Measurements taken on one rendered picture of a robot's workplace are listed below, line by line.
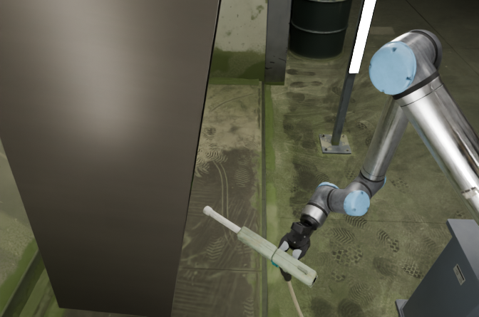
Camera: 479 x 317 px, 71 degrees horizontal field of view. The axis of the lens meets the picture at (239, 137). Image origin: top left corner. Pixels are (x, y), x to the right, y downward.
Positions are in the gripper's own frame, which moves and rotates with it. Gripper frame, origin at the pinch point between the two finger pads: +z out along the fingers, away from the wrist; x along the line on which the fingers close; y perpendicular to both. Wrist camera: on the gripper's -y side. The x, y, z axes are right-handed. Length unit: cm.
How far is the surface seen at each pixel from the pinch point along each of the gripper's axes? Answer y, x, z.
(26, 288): 22, 98, 66
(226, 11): 15, 143, -148
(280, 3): 16, 108, -172
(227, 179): 56, 71, -40
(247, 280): 47, 22, 4
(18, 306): 21, 94, 73
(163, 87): -87, 8, 8
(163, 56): -92, 7, 6
